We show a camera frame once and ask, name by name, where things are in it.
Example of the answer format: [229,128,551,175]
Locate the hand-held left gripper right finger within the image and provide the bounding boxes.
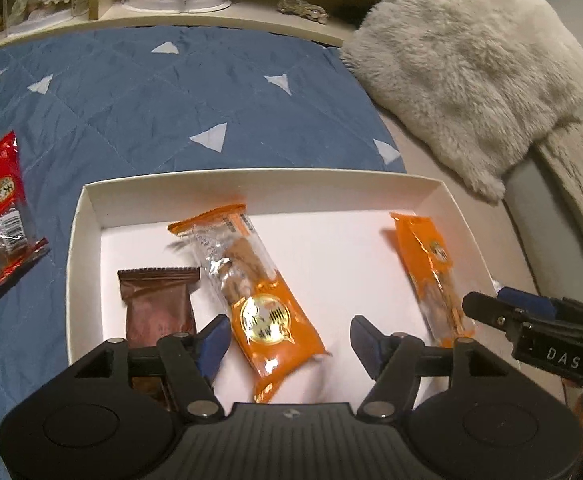
[350,315,522,419]

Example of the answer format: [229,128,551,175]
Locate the dried brown ornament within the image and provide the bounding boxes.
[276,0,330,26]

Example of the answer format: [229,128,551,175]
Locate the red snack packet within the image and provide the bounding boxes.
[0,130,51,295]

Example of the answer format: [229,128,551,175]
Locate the orange cookie packet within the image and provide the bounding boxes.
[390,211,475,349]
[166,203,333,404]

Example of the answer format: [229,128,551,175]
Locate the blue quilt with white triangles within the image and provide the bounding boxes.
[0,26,405,480]

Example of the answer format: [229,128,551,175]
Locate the white cardboard box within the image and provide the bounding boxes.
[65,167,498,408]

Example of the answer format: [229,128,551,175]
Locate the brown snack packet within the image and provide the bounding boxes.
[117,267,201,411]

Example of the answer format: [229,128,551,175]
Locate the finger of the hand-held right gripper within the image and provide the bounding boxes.
[460,291,525,335]
[496,286,583,328]

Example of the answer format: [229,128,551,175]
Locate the wooden headboard shelf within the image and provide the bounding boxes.
[0,0,407,58]

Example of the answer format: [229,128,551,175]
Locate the fluffy white pillow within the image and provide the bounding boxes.
[340,0,583,204]

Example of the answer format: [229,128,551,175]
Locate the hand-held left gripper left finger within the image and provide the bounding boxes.
[64,314,232,424]

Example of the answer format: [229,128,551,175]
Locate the grey cushion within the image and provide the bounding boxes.
[371,105,583,321]

